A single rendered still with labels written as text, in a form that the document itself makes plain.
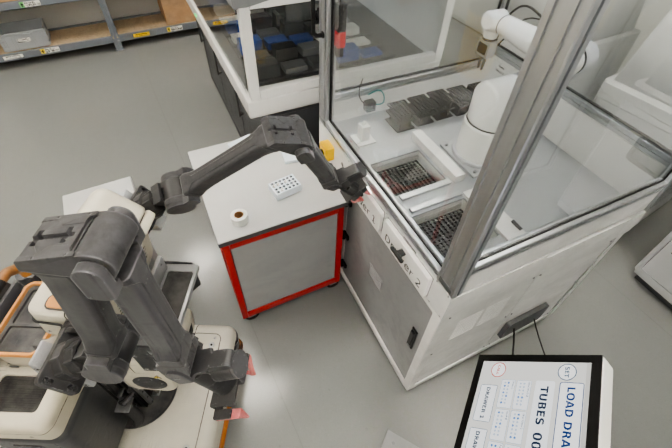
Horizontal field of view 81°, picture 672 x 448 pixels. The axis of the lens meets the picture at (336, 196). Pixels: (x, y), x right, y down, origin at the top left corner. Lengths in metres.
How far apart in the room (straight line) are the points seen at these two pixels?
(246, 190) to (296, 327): 0.84
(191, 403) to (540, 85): 1.67
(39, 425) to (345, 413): 1.22
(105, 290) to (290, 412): 1.61
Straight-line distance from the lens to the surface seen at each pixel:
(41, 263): 0.63
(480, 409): 1.14
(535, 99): 0.84
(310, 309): 2.30
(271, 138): 0.93
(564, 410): 1.05
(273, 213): 1.71
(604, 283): 2.93
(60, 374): 1.01
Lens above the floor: 2.04
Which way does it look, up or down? 46 degrees down
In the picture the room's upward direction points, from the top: 2 degrees clockwise
